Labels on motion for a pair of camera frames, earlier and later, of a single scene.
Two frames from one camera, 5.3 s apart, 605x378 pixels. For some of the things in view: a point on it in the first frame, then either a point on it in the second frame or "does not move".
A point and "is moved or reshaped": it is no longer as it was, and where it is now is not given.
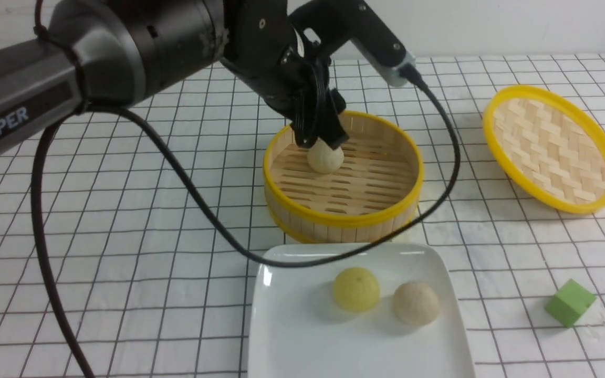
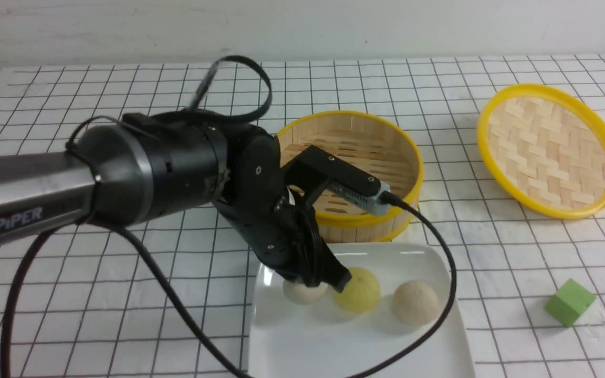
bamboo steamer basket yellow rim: (377, 188) does not move
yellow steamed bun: (356, 289) does not move
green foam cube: (570, 303) does not move
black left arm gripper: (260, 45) to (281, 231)
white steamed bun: (415, 304) does not move
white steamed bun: (323, 159) is moved or reshaped
